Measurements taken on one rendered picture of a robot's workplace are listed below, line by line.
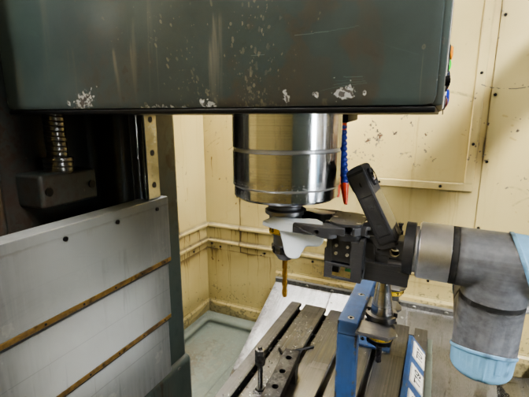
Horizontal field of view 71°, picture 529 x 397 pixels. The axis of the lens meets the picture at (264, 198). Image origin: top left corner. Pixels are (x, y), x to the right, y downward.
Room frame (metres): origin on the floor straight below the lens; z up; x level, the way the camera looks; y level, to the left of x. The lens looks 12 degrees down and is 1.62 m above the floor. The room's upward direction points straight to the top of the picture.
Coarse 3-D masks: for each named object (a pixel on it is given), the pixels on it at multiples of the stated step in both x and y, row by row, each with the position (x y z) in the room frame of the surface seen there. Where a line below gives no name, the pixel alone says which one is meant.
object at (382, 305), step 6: (378, 282) 0.70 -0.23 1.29; (378, 288) 0.69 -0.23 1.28; (384, 288) 0.69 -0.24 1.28; (390, 288) 0.69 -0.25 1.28; (378, 294) 0.69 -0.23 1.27; (384, 294) 0.68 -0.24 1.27; (390, 294) 0.69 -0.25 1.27; (372, 300) 0.70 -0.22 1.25; (378, 300) 0.69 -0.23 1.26; (384, 300) 0.68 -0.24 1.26; (390, 300) 0.69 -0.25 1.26; (372, 306) 0.70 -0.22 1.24; (378, 306) 0.68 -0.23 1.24; (384, 306) 0.68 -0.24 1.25; (390, 306) 0.68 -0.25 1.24; (372, 312) 0.69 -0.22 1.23; (378, 312) 0.68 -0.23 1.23; (384, 312) 0.68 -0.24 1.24; (390, 312) 0.68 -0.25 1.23
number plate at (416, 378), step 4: (412, 364) 0.90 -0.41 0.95; (412, 368) 0.89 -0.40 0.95; (412, 372) 0.87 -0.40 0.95; (416, 372) 0.89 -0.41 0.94; (412, 376) 0.86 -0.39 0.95; (416, 376) 0.87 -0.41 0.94; (420, 376) 0.89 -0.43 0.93; (412, 380) 0.84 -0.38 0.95; (416, 380) 0.86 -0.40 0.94; (420, 380) 0.87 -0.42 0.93; (412, 384) 0.83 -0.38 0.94; (416, 384) 0.84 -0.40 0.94; (420, 384) 0.86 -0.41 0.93; (416, 388) 0.83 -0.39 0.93; (420, 388) 0.84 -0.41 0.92; (420, 392) 0.83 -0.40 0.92
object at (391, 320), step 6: (366, 312) 0.70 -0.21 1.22; (396, 312) 0.70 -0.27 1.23; (366, 318) 0.70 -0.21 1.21; (372, 318) 0.68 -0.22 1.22; (378, 318) 0.67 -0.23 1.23; (384, 318) 0.67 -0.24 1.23; (390, 318) 0.67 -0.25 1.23; (384, 324) 0.67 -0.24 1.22; (390, 324) 0.68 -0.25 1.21; (396, 324) 0.69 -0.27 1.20
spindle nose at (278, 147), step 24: (240, 120) 0.51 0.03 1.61; (264, 120) 0.48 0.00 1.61; (288, 120) 0.48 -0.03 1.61; (312, 120) 0.48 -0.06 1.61; (336, 120) 0.51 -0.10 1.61; (240, 144) 0.51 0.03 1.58; (264, 144) 0.48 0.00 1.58; (288, 144) 0.48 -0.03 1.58; (312, 144) 0.48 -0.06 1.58; (336, 144) 0.51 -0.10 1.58; (240, 168) 0.51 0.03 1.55; (264, 168) 0.48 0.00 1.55; (288, 168) 0.48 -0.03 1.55; (312, 168) 0.48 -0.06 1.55; (336, 168) 0.51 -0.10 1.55; (240, 192) 0.52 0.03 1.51; (264, 192) 0.49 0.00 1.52; (288, 192) 0.48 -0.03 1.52; (312, 192) 0.48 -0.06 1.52; (336, 192) 0.52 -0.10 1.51
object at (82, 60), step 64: (0, 0) 0.62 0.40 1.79; (64, 0) 0.56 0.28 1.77; (128, 0) 0.51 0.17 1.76; (192, 0) 0.47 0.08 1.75; (256, 0) 0.44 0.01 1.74; (320, 0) 0.41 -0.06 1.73; (384, 0) 0.38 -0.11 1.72; (448, 0) 0.36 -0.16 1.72; (64, 64) 0.57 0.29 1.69; (128, 64) 0.52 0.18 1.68; (192, 64) 0.47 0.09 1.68; (256, 64) 0.44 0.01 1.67; (320, 64) 0.41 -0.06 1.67; (384, 64) 0.38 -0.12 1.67
